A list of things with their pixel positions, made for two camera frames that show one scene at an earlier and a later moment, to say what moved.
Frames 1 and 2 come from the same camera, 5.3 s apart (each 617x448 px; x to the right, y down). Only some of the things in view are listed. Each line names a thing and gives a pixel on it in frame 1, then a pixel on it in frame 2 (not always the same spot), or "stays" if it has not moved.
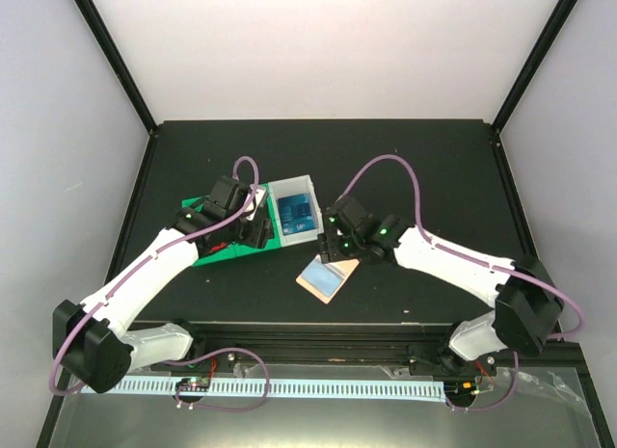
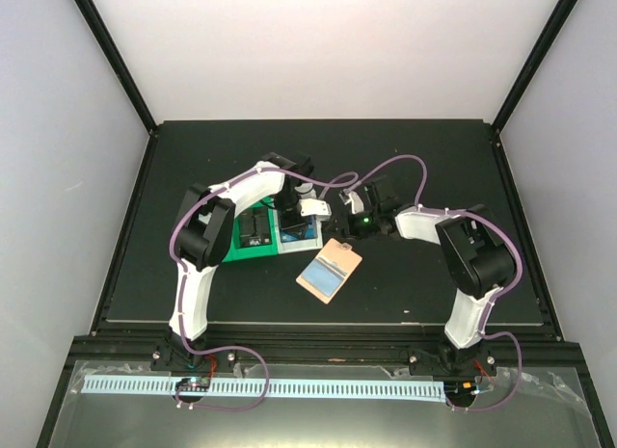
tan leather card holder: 325,279 stays
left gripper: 260,234 to 286,224
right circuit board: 458,390 stays
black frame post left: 115,57 stays
